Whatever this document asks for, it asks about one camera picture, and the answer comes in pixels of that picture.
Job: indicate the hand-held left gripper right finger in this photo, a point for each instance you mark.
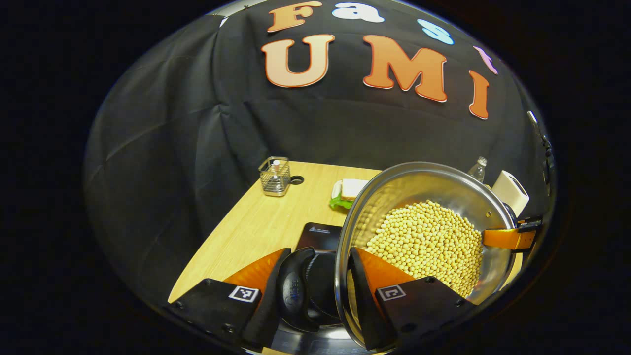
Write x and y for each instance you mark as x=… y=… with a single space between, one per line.
x=365 y=305

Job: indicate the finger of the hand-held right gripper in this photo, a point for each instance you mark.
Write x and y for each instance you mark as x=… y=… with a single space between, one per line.
x=508 y=238

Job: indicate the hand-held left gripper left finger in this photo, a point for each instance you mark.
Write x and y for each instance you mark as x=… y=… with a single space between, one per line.
x=263 y=320

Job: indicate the black induction cooktop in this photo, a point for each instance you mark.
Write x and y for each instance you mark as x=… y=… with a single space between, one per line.
x=318 y=236

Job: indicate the white toaster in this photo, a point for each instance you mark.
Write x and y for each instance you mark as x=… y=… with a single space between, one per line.
x=510 y=193

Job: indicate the clear plastic bottle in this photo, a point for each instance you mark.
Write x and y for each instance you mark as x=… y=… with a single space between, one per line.
x=476 y=171

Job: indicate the pile of soybeans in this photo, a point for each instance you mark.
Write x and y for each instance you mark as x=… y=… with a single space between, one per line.
x=429 y=246

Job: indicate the sandwich with lettuce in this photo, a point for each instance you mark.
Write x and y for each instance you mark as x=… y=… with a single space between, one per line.
x=351 y=190

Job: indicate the black round desk grommet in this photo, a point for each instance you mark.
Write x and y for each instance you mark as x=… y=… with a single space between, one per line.
x=297 y=176

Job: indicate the small clear seasoning bottle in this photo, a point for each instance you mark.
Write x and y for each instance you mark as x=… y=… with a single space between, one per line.
x=277 y=172

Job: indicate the black backdrop cloth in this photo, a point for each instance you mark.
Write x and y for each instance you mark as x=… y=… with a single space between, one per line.
x=172 y=148

